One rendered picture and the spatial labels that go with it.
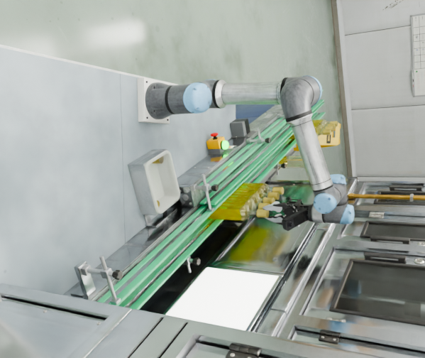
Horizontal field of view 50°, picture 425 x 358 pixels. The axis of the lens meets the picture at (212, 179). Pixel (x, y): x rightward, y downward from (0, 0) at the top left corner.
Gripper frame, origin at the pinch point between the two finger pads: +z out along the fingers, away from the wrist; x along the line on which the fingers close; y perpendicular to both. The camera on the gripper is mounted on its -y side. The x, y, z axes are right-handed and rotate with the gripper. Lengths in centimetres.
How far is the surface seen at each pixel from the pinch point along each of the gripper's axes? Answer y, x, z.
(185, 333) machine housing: -96, 24, -24
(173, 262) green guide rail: -37.3, -2.6, 24.1
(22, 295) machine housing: -95, 25, 28
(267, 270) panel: -23.9, -11.4, -8.3
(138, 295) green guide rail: -59, -2, 25
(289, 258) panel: -14.1, -11.6, -13.4
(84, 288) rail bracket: -74, 11, 31
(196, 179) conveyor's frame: -0.4, 15.8, 30.4
